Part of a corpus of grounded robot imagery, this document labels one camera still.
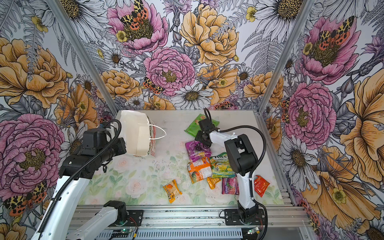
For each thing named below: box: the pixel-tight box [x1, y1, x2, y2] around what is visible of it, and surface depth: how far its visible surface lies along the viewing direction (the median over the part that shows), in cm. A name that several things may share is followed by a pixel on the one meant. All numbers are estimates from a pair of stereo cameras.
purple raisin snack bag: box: [185, 140, 212, 162], surface depth 94 cm
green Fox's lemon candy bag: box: [210, 152, 236, 179], surface depth 89 cm
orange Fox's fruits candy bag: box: [187, 157, 212, 184], surface depth 90 cm
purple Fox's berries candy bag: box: [221, 173, 240, 196], surface depth 84 cm
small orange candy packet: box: [206, 176, 221, 190], surface depth 87 cm
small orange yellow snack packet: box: [163, 179, 183, 204], surface depth 83 cm
